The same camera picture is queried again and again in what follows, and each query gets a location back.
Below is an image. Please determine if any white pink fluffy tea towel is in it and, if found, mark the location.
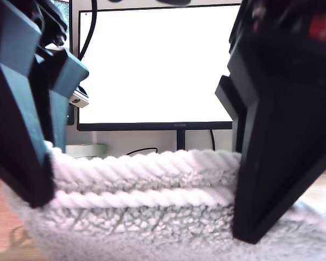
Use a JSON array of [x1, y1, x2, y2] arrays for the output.
[[0, 140, 326, 261]]

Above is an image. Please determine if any flat white box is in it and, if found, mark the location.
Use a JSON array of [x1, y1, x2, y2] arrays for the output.
[[65, 143, 107, 159]]

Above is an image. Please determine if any large monitor with white screen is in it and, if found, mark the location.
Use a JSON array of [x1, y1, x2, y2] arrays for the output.
[[76, 2, 244, 153]]

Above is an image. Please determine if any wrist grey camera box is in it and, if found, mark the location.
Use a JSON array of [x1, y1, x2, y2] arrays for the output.
[[68, 85, 90, 109]]

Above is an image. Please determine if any black USB cable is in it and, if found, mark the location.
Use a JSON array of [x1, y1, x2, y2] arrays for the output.
[[126, 147, 159, 157]]

